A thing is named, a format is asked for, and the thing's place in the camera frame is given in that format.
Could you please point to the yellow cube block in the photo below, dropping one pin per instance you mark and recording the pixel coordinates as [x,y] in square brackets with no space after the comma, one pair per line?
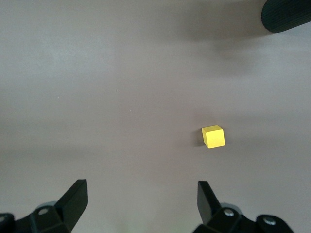
[214,138]

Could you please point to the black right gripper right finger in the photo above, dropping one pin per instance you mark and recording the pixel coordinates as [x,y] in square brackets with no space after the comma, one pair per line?
[209,206]

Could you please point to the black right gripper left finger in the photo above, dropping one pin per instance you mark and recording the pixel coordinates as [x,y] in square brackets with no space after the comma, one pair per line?
[70,206]

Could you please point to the black padded pole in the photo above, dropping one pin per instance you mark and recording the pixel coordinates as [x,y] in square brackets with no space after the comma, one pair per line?
[289,14]

